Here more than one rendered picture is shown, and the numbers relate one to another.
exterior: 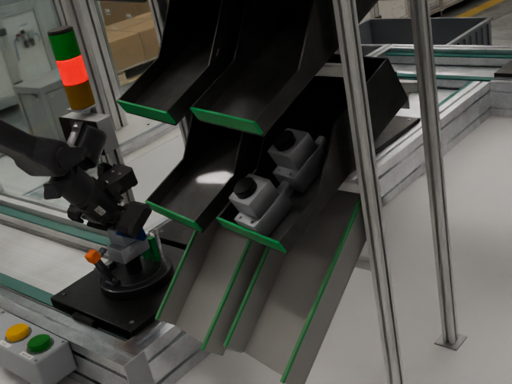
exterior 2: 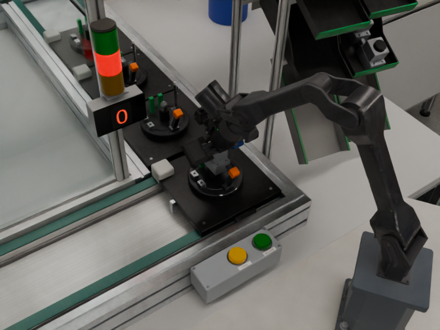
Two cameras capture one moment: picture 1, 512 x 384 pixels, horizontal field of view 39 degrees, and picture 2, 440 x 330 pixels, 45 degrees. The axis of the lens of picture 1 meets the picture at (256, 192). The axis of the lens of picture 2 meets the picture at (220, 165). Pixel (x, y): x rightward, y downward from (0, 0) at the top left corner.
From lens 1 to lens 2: 1.58 m
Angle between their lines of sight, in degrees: 67
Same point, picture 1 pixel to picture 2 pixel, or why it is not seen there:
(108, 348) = (283, 207)
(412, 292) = not seen: hidden behind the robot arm
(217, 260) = (298, 114)
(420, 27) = not seen: outside the picture
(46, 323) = (232, 239)
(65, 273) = (124, 238)
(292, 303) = not seen: hidden behind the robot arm
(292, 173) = (366, 32)
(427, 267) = (243, 85)
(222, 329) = (342, 137)
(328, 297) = (374, 84)
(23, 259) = (62, 271)
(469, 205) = (193, 52)
